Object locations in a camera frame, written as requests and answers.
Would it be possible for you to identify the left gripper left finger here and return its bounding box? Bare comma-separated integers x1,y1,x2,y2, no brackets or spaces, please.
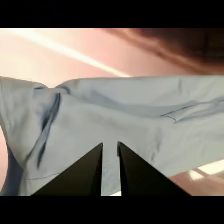
32,142,104,197

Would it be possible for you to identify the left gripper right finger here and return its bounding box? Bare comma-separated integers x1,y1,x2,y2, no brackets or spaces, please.
117,141,191,197

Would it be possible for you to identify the light blue shirt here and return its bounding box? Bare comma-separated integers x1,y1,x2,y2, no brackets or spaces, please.
0,74,224,197

